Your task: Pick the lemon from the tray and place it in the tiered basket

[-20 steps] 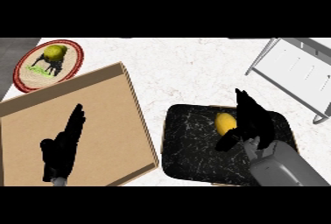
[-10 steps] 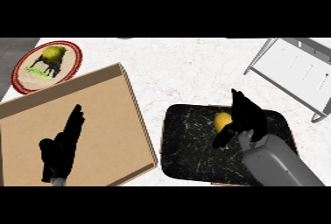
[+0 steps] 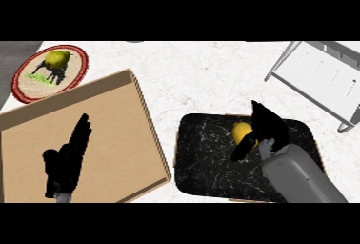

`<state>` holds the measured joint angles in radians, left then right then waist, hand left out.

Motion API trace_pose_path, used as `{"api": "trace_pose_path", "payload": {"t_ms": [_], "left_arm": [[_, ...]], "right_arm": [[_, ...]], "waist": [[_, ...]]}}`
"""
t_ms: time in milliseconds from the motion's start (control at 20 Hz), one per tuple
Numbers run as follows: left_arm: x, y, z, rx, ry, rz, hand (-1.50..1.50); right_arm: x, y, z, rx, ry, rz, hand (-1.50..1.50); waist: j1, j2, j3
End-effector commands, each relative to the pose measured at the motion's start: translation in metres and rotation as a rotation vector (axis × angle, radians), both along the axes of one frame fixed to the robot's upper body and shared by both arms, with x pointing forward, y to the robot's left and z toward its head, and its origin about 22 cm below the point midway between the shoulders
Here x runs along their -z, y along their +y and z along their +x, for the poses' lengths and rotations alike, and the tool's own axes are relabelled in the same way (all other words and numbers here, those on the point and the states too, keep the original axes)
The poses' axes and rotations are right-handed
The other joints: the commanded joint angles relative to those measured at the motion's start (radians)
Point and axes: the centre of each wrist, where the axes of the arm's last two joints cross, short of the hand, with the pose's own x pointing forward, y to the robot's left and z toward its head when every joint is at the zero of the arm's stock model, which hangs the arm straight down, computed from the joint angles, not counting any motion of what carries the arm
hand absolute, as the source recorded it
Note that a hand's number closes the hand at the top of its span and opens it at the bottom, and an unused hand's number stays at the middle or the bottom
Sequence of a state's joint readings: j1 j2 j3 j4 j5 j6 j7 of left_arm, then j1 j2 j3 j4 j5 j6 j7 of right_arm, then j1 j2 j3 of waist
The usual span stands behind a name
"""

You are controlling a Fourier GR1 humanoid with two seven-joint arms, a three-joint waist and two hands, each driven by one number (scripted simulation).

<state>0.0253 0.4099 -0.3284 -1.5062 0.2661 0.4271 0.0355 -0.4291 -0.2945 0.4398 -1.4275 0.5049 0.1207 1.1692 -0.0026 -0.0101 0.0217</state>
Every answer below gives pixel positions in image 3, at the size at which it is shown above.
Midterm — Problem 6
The white wire tiered basket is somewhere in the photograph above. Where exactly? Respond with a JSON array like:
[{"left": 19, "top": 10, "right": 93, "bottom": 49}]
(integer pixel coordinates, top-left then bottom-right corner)
[{"left": 263, "top": 41, "right": 360, "bottom": 134}]

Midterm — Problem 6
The green pear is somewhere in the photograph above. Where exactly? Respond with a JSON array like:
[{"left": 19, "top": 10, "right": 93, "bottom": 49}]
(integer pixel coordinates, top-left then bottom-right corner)
[{"left": 44, "top": 50, "right": 74, "bottom": 70}]

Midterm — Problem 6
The yellow lemon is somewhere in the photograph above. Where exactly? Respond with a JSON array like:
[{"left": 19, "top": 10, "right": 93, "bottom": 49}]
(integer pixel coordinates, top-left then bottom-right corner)
[{"left": 230, "top": 121, "right": 260, "bottom": 148}]

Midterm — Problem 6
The black marbled tray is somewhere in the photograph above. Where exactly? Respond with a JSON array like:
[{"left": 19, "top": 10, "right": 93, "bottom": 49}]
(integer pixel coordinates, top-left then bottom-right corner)
[{"left": 173, "top": 112, "right": 326, "bottom": 203}]

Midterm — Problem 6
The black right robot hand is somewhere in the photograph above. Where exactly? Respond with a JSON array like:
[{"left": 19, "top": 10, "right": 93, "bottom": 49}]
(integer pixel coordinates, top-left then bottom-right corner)
[{"left": 229, "top": 99, "right": 291, "bottom": 162}]

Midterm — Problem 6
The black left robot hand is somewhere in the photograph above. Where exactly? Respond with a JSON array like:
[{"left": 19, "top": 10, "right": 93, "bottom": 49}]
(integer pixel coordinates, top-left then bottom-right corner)
[{"left": 41, "top": 112, "right": 95, "bottom": 199}]

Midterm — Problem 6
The brown wooden cutting board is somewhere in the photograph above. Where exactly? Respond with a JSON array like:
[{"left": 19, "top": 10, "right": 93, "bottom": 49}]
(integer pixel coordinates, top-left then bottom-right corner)
[{"left": 0, "top": 68, "right": 173, "bottom": 204}]

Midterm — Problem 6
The round red-rimmed plate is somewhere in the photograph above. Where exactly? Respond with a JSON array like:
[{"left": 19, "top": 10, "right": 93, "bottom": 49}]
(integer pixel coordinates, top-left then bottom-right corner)
[{"left": 10, "top": 44, "right": 90, "bottom": 105}]

